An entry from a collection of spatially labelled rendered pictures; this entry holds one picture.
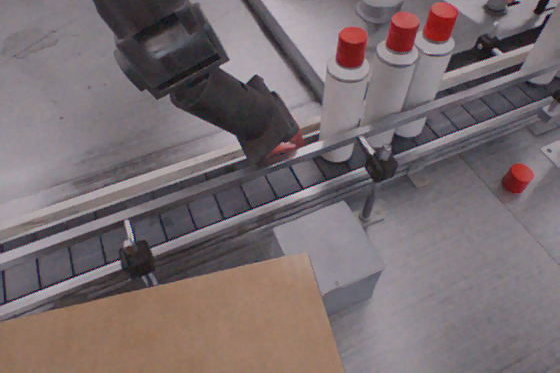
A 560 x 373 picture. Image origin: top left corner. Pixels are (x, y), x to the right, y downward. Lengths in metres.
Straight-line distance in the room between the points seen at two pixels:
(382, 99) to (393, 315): 0.28
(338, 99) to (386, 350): 0.31
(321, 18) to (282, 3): 0.09
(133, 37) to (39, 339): 0.22
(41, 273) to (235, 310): 0.38
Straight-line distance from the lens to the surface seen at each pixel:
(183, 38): 0.38
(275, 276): 0.28
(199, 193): 0.51
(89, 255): 0.60
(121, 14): 0.36
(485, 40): 0.84
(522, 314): 0.65
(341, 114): 0.55
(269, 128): 0.49
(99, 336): 0.28
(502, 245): 0.68
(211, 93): 0.43
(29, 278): 0.61
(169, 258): 0.59
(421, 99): 0.62
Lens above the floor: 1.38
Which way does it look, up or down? 52 degrees down
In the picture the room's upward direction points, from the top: straight up
